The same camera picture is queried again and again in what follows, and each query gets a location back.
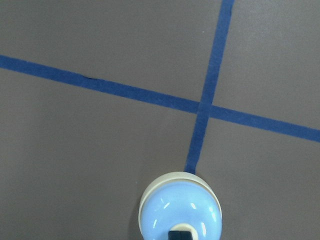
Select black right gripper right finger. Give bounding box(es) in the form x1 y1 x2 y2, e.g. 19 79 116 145
179 231 192 240

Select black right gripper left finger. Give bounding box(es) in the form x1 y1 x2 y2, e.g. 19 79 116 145
168 231 181 240

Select blue tape grid lines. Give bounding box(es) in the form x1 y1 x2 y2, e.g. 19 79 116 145
0 0 320 174

